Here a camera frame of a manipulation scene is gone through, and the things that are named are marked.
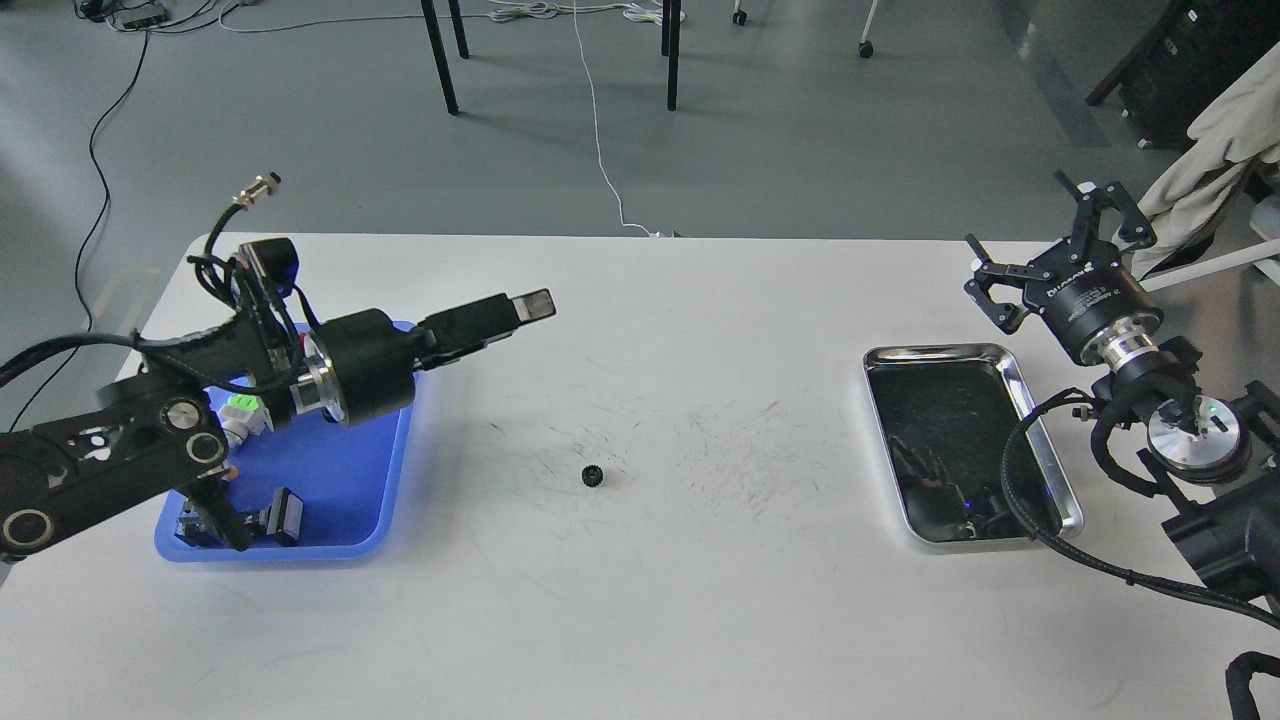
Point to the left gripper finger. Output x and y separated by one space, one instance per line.
445 337

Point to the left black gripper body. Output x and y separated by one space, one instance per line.
361 366

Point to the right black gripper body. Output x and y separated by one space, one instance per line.
1079 300

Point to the small black gear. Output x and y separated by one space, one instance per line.
592 476

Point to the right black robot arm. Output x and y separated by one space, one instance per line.
1154 431

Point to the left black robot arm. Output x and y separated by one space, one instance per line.
157 431

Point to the beige cloth on chair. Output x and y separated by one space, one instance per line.
1237 133

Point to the silver metal tray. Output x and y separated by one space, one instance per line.
945 414

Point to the blue plastic tray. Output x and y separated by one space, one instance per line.
347 477

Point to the black cabinet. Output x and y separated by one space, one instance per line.
1192 53

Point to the black table leg left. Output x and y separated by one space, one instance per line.
437 46

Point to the black table leg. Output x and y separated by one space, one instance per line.
671 14
437 46

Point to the black table leg right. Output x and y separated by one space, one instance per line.
671 14

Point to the white chair frame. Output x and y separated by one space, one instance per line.
1261 256

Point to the light green selector switch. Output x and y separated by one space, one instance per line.
242 417

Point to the black square button switch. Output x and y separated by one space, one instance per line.
280 521

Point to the yellow push button switch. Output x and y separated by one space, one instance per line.
200 520

